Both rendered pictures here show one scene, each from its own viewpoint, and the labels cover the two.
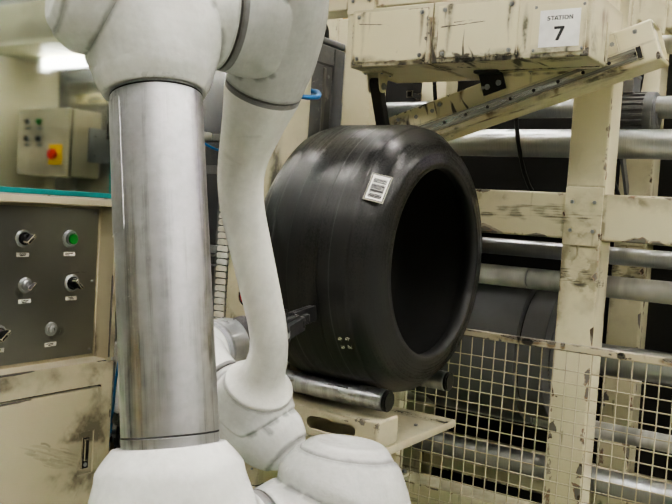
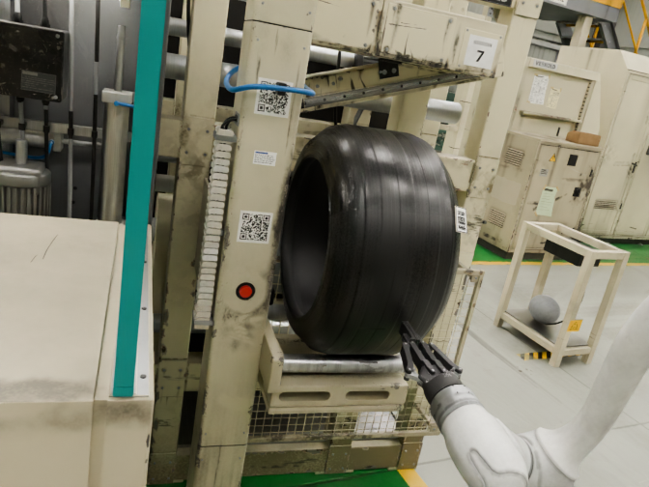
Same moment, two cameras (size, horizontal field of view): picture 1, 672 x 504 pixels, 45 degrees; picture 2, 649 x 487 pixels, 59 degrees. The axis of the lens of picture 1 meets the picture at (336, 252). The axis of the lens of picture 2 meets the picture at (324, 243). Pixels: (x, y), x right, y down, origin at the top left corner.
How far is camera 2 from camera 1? 1.54 m
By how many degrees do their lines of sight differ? 54
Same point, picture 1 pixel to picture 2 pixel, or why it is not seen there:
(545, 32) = (470, 53)
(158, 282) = not seen: outside the picture
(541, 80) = (425, 75)
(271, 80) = not seen: outside the picture
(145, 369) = not seen: outside the picture
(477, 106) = (374, 87)
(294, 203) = (397, 236)
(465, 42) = (408, 43)
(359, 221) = (454, 251)
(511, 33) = (445, 46)
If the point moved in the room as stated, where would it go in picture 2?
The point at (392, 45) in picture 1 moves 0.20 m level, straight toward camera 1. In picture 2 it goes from (340, 28) to (403, 37)
